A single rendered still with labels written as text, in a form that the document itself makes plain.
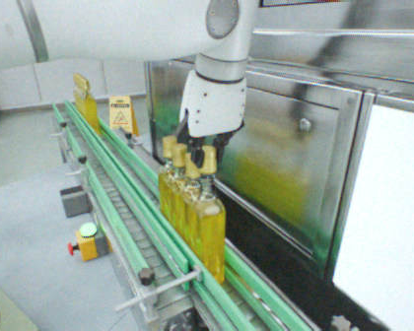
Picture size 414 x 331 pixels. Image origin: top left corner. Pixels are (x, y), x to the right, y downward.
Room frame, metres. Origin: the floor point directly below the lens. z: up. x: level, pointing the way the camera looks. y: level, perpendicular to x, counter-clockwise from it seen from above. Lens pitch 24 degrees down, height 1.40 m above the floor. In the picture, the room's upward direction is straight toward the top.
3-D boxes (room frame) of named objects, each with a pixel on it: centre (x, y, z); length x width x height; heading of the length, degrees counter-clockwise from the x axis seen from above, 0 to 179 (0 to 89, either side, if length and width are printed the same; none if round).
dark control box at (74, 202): (0.98, 0.52, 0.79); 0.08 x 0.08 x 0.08; 31
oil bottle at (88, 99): (1.51, 0.62, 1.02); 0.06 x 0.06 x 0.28; 31
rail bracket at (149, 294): (0.41, 0.09, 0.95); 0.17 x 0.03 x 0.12; 121
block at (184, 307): (0.42, 0.08, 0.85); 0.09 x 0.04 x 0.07; 121
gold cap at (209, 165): (0.51, 0.01, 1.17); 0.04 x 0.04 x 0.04
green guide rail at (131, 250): (1.18, 0.57, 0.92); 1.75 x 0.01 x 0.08; 31
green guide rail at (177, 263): (1.21, 0.50, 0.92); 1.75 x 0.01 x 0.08; 31
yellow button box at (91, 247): (0.74, 0.37, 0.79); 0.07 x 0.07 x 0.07; 31
